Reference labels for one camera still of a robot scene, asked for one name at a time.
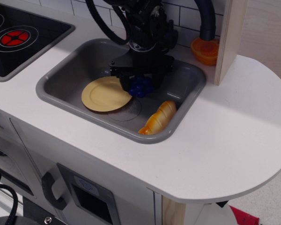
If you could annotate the yellow toy plate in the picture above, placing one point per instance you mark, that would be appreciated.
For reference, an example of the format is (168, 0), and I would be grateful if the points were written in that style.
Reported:
(105, 94)

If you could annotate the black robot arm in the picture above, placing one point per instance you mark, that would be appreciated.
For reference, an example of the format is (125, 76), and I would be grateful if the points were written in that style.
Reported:
(149, 36)

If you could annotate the grey toy sink basin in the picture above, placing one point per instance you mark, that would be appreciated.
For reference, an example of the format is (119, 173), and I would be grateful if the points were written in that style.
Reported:
(81, 84)

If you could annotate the black toy stovetop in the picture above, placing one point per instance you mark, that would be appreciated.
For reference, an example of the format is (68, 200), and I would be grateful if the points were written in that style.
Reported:
(24, 37)

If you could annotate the blue toy blueberries cluster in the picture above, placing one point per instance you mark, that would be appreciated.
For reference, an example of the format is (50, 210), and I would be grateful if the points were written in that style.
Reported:
(140, 86)

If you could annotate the black oven door handle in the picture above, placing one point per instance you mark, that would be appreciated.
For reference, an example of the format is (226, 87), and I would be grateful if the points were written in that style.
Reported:
(47, 182)

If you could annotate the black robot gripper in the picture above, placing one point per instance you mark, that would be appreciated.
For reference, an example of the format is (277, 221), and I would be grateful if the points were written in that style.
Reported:
(141, 60)

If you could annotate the orange half toy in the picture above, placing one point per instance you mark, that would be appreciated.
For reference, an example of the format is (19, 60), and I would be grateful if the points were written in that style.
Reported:
(205, 52)

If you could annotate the toy bread loaf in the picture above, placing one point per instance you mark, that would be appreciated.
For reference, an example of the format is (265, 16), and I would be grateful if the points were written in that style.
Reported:
(160, 119)

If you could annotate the grey dishwasher door panel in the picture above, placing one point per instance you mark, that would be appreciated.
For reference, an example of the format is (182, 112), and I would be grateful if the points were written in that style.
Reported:
(91, 197)

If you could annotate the white oven door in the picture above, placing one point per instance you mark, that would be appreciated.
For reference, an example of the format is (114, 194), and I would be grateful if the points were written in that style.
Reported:
(16, 167)

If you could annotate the red cloth on floor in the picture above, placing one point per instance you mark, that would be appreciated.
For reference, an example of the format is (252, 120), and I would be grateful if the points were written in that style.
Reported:
(244, 218)

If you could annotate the light wooden side panel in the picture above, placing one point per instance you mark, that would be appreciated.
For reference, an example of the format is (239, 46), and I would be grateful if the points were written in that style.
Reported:
(232, 26)

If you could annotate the dark grey toy faucet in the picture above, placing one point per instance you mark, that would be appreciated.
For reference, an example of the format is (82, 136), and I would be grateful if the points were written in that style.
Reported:
(191, 19)

